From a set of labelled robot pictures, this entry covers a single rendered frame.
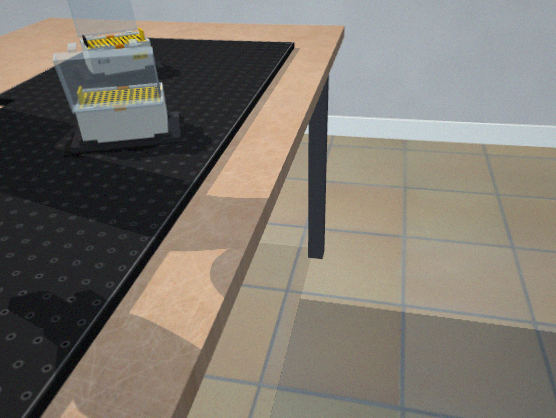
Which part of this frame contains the white tip box with clear lid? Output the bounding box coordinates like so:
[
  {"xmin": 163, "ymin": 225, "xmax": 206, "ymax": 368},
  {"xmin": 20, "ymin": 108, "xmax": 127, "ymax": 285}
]
[{"xmin": 67, "ymin": 0, "xmax": 139, "ymax": 41}]

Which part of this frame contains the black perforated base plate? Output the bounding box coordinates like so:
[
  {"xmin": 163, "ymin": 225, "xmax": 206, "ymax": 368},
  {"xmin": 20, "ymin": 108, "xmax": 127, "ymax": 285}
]
[{"xmin": 0, "ymin": 38, "xmax": 295, "ymax": 418}]

